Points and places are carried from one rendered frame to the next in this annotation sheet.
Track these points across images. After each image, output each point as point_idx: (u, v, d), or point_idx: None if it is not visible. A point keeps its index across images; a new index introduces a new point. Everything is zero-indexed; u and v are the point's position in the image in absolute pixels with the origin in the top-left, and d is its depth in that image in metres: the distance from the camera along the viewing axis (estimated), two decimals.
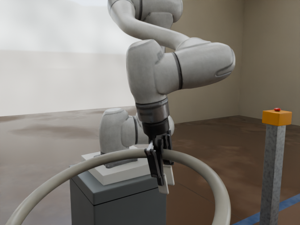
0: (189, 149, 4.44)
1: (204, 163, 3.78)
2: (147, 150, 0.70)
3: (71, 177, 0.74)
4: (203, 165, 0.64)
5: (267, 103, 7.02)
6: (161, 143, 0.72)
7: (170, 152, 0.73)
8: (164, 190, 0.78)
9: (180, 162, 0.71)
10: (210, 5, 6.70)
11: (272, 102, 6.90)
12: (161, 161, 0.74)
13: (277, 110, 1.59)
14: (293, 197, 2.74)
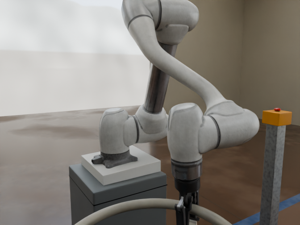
0: None
1: (204, 163, 3.78)
2: (177, 206, 0.72)
3: (100, 220, 0.76)
4: None
5: (267, 103, 7.02)
6: (191, 200, 0.75)
7: (198, 208, 0.76)
8: None
9: (208, 220, 0.72)
10: (210, 5, 6.70)
11: (272, 102, 6.90)
12: (188, 218, 0.76)
13: (277, 110, 1.59)
14: (293, 197, 2.74)
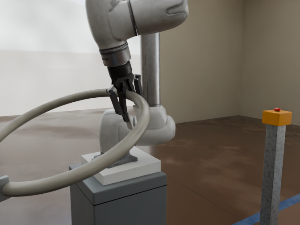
0: (189, 149, 4.44)
1: (204, 163, 3.78)
2: (107, 90, 0.81)
3: (27, 120, 0.87)
4: (133, 93, 0.83)
5: (267, 103, 7.02)
6: (122, 85, 0.82)
7: None
8: (130, 126, 0.90)
9: (116, 95, 0.88)
10: (210, 5, 6.70)
11: (272, 102, 6.90)
12: (124, 102, 0.85)
13: (277, 110, 1.59)
14: (293, 197, 2.74)
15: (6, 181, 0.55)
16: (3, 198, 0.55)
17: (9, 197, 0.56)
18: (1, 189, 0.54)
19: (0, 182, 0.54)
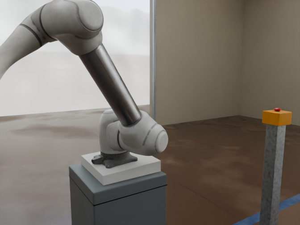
0: (189, 149, 4.44)
1: (204, 163, 3.78)
2: None
3: None
4: None
5: (267, 103, 7.02)
6: None
7: None
8: None
9: None
10: (210, 5, 6.70)
11: (272, 102, 6.90)
12: None
13: (277, 110, 1.59)
14: (293, 197, 2.74)
15: None
16: None
17: None
18: None
19: None
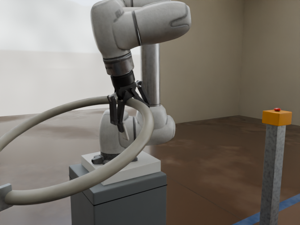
0: (189, 149, 4.44)
1: (204, 163, 3.78)
2: (109, 96, 0.81)
3: (30, 126, 0.87)
4: (137, 101, 0.82)
5: (267, 103, 7.02)
6: (124, 94, 0.83)
7: None
8: (125, 136, 0.88)
9: None
10: (210, 5, 6.70)
11: (272, 102, 6.90)
12: (122, 111, 0.84)
13: (277, 110, 1.59)
14: (293, 197, 2.74)
15: (9, 189, 0.54)
16: (6, 207, 0.54)
17: (11, 205, 0.55)
18: (4, 197, 0.54)
19: (2, 190, 0.53)
